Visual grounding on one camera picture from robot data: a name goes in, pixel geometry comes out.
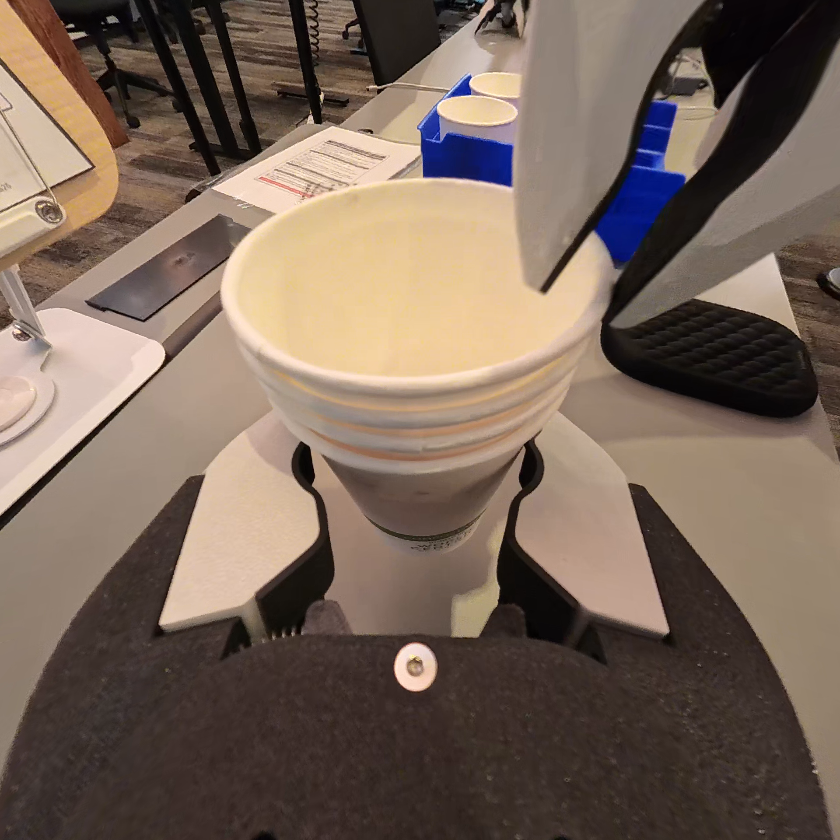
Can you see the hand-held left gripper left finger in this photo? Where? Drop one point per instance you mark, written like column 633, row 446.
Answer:
column 243, row 538

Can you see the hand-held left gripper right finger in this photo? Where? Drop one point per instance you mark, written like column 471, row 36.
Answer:
column 590, row 538

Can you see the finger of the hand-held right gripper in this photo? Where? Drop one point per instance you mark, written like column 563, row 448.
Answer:
column 577, row 131
column 774, row 197

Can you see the narrow blue plastic bin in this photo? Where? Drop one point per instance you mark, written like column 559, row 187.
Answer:
column 466, row 157

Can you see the stack of nested paper cups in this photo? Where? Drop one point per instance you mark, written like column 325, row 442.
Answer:
column 420, row 492

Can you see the black quilted armrest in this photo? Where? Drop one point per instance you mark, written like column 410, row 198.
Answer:
column 722, row 361

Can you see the dark display board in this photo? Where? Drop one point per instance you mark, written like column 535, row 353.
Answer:
column 400, row 39

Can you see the white clipboard stand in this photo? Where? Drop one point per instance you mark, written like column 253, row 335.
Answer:
column 98, row 367

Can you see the laminated paper sheet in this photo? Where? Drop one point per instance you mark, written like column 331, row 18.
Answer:
column 315, row 167

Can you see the black rectangular table inlay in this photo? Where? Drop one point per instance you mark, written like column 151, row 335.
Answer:
column 170, row 262

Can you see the black office chair base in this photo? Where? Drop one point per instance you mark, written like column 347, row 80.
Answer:
column 113, row 69

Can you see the brown wooden post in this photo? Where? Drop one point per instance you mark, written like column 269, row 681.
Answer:
column 85, row 79

